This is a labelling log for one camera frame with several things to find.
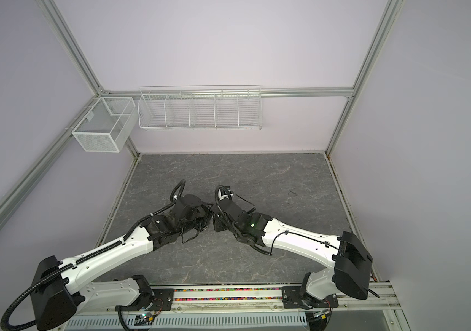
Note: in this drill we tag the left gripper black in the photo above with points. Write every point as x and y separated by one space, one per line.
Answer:
206 208

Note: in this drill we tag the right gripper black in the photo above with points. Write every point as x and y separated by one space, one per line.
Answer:
218 225

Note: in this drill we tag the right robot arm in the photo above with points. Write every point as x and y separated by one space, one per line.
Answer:
347 264

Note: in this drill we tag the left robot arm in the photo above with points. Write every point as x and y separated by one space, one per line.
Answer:
61 289

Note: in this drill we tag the white mesh box basket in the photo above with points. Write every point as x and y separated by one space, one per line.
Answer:
107 125

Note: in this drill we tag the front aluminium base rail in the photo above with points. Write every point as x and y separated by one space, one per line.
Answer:
108 297

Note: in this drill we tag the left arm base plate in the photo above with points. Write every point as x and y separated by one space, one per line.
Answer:
159 299

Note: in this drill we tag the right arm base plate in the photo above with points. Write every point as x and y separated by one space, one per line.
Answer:
293 297

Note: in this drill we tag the white vented cable duct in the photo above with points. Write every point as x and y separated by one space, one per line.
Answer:
166 321

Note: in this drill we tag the white wire shelf basket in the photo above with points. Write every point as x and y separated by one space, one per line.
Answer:
200 107

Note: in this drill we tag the aluminium frame rails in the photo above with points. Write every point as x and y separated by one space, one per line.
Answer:
12 200

